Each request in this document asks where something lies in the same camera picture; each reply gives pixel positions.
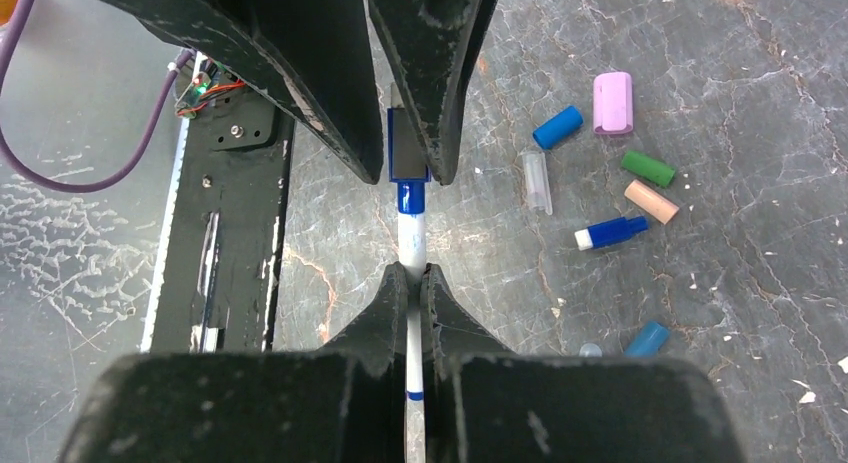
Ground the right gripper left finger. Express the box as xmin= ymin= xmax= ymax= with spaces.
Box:
xmin=60 ymin=263 xmax=409 ymax=462

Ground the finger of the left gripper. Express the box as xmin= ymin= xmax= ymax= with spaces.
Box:
xmin=367 ymin=0 xmax=498 ymax=185
xmin=99 ymin=0 xmax=384 ymax=184

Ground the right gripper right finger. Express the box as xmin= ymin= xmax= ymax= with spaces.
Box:
xmin=420 ymin=264 xmax=744 ymax=462

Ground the blue marker with clip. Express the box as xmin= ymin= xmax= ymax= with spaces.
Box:
xmin=387 ymin=83 xmax=430 ymax=462

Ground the blue pen cap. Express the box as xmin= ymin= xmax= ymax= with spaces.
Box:
xmin=532 ymin=106 xmax=584 ymax=150

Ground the grey clear pen cap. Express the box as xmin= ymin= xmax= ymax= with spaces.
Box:
xmin=521 ymin=151 xmax=553 ymax=215

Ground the pink pen cap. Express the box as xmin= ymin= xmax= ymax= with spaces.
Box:
xmin=592 ymin=71 xmax=634 ymax=136

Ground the dark blue white-ended cap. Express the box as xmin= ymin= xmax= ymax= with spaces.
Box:
xmin=574 ymin=216 xmax=649 ymax=251

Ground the green pen cap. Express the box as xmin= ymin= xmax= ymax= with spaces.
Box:
xmin=621 ymin=151 xmax=676 ymax=188

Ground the orange pen cap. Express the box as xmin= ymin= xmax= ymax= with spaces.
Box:
xmin=624 ymin=180 xmax=679 ymax=224

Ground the clear capped blue pen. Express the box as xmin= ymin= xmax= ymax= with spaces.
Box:
xmin=578 ymin=343 xmax=603 ymax=358

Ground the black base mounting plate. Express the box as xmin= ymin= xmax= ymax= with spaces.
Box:
xmin=140 ymin=87 xmax=295 ymax=353

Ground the light blue capped marker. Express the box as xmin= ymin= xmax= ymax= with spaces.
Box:
xmin=624 ymin=321 xmax=671 ymax=357

